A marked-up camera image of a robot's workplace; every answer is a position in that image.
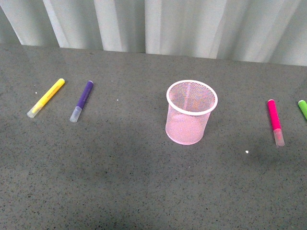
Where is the green highlighter pen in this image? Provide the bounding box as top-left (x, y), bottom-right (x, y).
top-left (298, 100), bottom-right (307, 120)

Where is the pink mesh pen cup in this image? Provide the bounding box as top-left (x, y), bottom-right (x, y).
top-left (165, 80), bottom-right (218, 145)

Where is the yellow highlighter pen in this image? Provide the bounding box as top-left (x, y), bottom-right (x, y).
top-left (27, 79), bottom-right (65, 118)

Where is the pink highlighter pen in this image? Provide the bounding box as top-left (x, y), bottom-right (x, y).
top-left (267, 99), bottom-right (285, 147)

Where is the white pleated curtain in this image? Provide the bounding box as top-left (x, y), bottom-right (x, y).
top-left (0, 0), bottom-right (307, 66)

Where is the purple highlighter pen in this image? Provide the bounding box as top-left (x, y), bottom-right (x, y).
top-left (70, 80), bottom-right (94, 123)

